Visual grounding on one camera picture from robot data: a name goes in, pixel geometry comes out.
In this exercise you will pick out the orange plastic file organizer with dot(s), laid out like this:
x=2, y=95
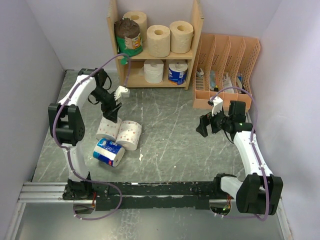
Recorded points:
x=223, y=54

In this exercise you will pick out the white item in organizer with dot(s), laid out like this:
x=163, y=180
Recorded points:
x=200, y=73

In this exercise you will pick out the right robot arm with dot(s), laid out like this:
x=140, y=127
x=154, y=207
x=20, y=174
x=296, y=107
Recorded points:
x=256, y=170

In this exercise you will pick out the wooden two-tier shelf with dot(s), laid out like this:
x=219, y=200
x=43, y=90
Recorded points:
x=131, y=73

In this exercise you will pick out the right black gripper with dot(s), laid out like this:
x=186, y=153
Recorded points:
x=206, y=119

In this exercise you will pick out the green brown paper roll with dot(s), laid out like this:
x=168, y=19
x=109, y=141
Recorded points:
x=128, y=37

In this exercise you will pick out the dark items in organizer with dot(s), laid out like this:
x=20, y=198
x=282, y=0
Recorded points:
x=239, y=82

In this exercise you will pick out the blue item in organizer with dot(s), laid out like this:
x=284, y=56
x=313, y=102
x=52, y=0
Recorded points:
x=212, y=81

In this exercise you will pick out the pink dotted roll right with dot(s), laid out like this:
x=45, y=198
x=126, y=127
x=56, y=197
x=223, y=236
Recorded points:
x=129, y=134

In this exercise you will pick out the plain white roll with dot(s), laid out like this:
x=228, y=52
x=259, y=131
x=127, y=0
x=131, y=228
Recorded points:
x=153, y=70
x=177, y=65

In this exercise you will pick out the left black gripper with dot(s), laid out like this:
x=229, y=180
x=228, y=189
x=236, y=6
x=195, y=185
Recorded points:
x=110, y=111

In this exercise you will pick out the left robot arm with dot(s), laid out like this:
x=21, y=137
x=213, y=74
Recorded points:
x=67, y=127

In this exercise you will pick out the pink dotted roll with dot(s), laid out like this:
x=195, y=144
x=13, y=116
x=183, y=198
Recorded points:
x=108, y=129
x=129, y=134

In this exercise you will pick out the aluminium extrusion rail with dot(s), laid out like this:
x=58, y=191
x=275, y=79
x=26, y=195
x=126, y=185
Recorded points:
x=40, y=191

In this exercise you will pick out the beige paper roll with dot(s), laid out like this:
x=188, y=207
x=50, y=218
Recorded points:
x=181, y=34
x=158, y=41
x=141, y=19

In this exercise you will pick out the papers in organizer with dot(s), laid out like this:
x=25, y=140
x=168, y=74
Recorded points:
x=227, y=83

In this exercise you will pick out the pink dotted roll left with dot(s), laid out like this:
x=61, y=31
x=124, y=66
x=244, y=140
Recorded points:
x=108, y=129

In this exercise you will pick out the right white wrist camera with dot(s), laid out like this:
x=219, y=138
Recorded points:
x=217, y=105

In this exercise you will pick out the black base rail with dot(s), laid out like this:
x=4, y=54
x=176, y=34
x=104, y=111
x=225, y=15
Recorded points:
x=146, y=195

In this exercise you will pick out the blue roll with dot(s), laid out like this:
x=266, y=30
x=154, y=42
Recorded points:
x=108, y=152
x=177, y=78

